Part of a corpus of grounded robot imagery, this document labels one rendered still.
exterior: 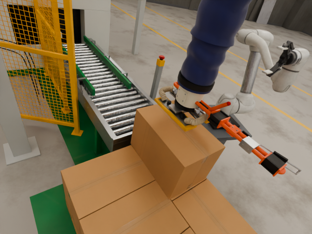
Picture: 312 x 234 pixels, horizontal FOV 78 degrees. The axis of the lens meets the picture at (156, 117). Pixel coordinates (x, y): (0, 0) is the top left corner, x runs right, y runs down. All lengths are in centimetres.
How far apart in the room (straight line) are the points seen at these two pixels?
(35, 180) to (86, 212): 96
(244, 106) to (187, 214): 110
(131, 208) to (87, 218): 28
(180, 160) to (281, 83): 83
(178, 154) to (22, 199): 150
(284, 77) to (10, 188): 240
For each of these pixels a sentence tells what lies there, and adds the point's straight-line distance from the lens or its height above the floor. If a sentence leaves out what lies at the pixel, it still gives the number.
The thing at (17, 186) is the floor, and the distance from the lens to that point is 229.
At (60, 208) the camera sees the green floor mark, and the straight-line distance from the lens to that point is 208.
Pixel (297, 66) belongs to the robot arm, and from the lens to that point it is 148.
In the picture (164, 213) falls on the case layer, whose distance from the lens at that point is 148.
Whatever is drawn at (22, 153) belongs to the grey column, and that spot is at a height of 3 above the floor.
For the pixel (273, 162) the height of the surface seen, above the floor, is 125.
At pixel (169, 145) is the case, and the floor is 94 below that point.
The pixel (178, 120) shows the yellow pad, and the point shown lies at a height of 112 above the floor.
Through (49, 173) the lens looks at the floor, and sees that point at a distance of 229.
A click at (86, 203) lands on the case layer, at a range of 146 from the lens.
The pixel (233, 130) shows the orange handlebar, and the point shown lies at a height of 125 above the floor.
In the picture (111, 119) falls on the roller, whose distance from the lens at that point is 199.
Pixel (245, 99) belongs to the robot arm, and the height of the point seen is 103.
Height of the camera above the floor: 185
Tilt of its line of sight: 38 degrees down
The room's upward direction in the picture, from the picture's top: 15 degrees clockwise
